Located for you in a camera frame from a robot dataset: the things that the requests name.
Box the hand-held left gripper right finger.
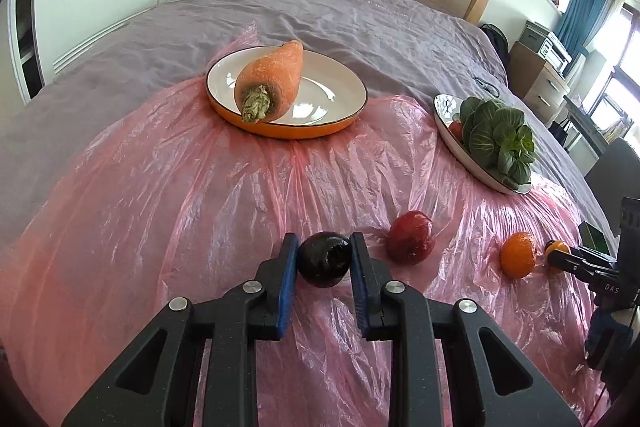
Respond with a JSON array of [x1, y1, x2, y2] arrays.
[[348, 232, 583, 427]]

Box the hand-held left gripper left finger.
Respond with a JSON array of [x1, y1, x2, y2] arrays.
[[62, 232, 301, 427]]

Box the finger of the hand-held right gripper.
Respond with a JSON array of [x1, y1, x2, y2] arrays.
[[546, 244, 621, 291]]

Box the green tray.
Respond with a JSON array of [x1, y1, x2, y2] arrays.
[[579, 220, 619, 254]]

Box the orange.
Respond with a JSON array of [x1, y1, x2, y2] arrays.
[[544, 240, 571, 270], [500, 231, 540, 280]]

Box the dark purple plum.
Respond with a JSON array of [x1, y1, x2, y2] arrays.
[[297, 231, 352, 289]]

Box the white plate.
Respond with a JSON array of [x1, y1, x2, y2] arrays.
[[433, 93, 534, 196]]

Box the dark chair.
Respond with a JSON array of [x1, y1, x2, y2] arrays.
[[584, 136, 640, 239]]

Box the pink plastic sheet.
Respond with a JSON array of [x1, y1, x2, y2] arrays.
[[0, 24, 622, 427]]

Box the desk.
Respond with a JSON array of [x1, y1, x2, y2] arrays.
[[562, 94, 610, 158]]

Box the green leafy vegetable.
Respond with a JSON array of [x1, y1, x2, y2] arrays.
[[458, 96, 536, 188]]

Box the wooden nightstand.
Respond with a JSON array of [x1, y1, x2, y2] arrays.
[[507, 41, 572, 126]]

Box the orange rimmed plate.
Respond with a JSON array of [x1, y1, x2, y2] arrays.
[[205, 45, 369, 140]]

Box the eyeglasses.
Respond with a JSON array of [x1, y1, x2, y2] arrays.
[[472, 76, 504, 98]]

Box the carrot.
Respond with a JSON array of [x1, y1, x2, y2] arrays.
[[233, 40, 305, 124]]

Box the white printer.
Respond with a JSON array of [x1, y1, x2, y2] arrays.
[[517, 20, 573, 74]]

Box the black backpack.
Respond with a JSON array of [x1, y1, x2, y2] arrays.
[[479, 23, 511, 86]]

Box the long teal curtain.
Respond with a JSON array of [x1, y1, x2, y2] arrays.
[[554, 0, 620, 58]]

